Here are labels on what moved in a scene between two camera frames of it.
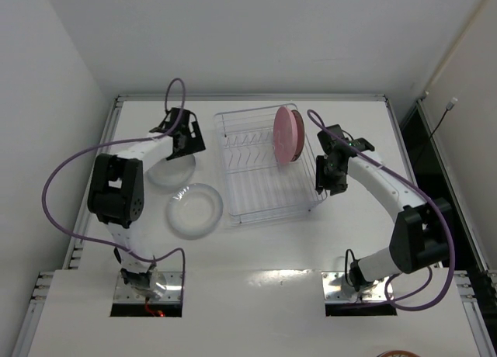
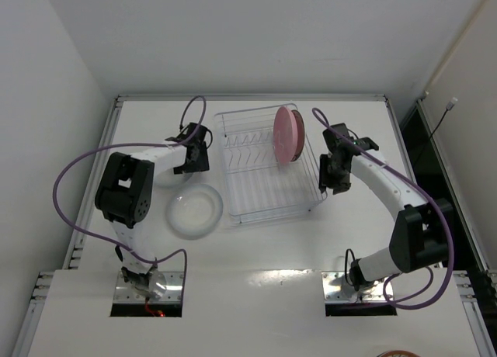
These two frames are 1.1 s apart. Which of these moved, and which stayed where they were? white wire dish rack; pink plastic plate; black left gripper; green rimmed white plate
Moved: black left gripper
Stayed: green rimmed white plate; pink plastic plate; white wire dish rack
